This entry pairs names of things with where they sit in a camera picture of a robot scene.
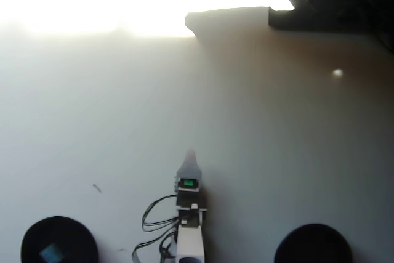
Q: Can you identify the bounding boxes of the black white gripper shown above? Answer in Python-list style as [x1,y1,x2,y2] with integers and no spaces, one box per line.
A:
[174,149,208,209]

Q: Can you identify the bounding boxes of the blue cube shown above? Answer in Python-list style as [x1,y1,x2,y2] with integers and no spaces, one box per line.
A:
[39,243,65,262]

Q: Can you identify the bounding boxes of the black round bowl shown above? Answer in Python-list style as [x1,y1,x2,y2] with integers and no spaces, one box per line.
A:
[20,216,100,263]
[273,223,353,263]

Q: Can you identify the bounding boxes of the black cable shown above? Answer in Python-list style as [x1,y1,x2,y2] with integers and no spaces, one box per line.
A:
[142,194,180,233]
[132,230,180,263]

